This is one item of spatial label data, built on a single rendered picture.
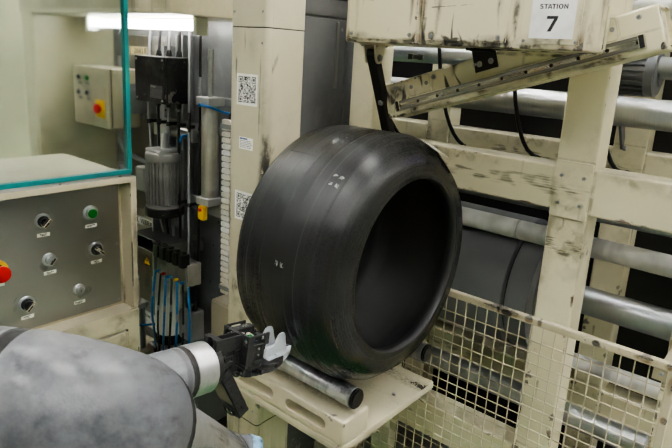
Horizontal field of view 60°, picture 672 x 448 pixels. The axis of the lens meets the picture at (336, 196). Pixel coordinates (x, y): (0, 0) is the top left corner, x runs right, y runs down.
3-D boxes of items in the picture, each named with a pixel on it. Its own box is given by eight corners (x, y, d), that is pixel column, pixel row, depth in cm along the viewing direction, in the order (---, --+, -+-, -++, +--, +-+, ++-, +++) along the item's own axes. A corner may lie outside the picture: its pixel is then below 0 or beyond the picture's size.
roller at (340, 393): (257, 340, 148) (245, 354, 145) (250, 329, 145) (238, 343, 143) (366, 396, 126) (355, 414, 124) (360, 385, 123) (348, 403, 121)
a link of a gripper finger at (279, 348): (303, 329, 117) (270, 339, 110) (299, 357, 118) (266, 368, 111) (292, 324, 119) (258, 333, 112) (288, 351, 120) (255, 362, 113)
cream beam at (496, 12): (343, 42, 151) (346, -18, 148) (398, 46, 170) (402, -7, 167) (582, 52, 114) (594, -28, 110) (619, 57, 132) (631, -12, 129)
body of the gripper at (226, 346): (273, 331, 109) (223, 346, 100) (268, 375, 110) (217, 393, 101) (246, 318, 114) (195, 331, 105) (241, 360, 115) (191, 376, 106)
